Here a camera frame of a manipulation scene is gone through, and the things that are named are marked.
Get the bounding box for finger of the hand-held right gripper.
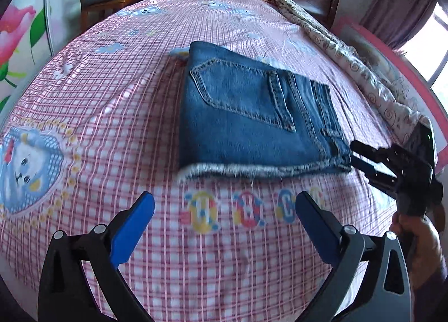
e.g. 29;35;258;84
350;156;400;191
350;139;400;169

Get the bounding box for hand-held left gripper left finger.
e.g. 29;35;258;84
38;191;155;322

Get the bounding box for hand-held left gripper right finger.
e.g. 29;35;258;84
295;191;412;322

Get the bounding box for blue denim pants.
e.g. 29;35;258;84
177;41;353;183

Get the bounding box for person's right forearm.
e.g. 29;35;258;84
412;262;448;322

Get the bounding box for person's right hand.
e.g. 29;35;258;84
390;212;443;289

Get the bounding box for swirl print quilt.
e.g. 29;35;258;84
262;0;438;165

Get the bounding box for window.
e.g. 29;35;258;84
399;4;448;99

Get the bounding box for pink rimmed printed panel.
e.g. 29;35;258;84
331;16;442;127

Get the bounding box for pink plaid bed sheet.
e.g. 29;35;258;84
0;0;403;322

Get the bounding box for purple curtain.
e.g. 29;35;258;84
360;0;438;50

